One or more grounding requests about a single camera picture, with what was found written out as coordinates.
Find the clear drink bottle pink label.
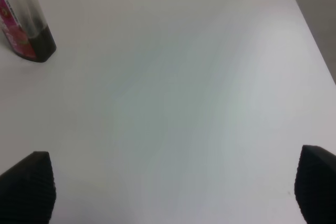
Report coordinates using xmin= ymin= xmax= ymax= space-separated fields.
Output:
xmin=1 ymin=0 xmax=57 ymax=62

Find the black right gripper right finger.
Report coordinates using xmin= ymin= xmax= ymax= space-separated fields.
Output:
xmin=294 ymin=145 xmax=335 ymax=223

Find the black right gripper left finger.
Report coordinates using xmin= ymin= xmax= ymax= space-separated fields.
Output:
xmin=1 ymin=151 xmax=56 ymax=223

